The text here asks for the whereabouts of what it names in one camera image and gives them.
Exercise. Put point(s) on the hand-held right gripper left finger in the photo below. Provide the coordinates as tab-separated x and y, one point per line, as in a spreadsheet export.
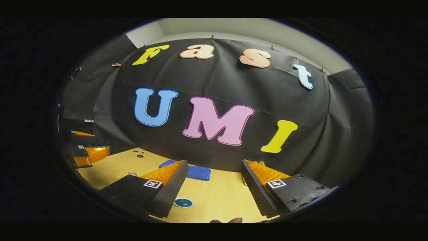
170	190

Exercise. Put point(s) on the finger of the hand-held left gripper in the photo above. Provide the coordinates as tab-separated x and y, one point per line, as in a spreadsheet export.
87	140
78	151

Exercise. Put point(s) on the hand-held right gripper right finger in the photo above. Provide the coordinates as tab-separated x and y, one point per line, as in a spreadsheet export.
255	190

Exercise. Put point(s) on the toasted bread slice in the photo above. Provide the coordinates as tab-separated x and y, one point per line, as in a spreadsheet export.
261	163

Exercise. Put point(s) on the blue folded towel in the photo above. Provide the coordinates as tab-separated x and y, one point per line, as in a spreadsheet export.
197	172

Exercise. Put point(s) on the black backdrop cloth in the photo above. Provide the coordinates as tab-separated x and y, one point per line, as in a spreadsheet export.
234	77

